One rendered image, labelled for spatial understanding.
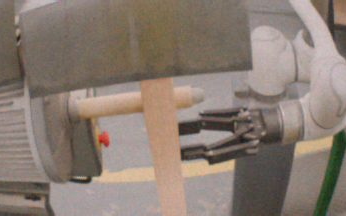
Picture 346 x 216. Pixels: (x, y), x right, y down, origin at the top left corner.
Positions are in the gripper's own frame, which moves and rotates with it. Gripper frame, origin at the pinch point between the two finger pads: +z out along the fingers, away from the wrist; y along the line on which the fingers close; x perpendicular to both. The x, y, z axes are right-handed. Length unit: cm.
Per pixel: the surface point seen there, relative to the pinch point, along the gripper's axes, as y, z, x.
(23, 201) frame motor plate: -19.3, 32.7, 2.4
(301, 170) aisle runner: 96, -66, -108
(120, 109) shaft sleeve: -10.7, 8.5, 15.4
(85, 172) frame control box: 10.7, 22.4, -15.1
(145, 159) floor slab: 127, 13, -106
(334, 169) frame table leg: 22, -53, -42
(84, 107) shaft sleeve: -10.3, 14.5, 16.5
